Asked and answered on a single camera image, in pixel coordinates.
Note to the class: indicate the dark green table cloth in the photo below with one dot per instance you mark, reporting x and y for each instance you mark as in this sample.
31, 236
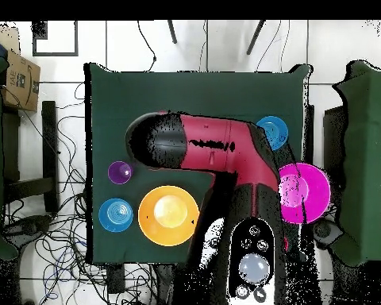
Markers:
177, 92

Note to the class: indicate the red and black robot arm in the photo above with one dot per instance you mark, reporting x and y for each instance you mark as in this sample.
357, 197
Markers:
228, 152

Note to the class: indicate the large pink plastic bowl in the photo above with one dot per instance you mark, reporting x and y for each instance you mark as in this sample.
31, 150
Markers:
308, 193

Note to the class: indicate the dark grey tripod leg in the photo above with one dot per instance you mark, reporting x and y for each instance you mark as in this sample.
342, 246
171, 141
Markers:
256, 38
172, 31

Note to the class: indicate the black stool frame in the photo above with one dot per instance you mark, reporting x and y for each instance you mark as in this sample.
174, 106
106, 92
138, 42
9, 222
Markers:
49, 143

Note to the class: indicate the translucent blue shallow bowl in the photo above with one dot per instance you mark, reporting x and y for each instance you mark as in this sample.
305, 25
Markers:
277, 133
115, 215

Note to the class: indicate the black table foot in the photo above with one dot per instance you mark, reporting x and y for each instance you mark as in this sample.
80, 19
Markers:
116, 279

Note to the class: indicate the large orange plastic bowl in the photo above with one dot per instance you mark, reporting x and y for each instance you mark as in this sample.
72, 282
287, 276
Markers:
168, 213

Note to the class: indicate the purple plastic cup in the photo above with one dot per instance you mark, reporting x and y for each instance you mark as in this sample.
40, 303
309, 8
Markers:
117, 173

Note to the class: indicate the cardboard box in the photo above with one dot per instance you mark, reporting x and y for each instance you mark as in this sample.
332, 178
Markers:
20, 82

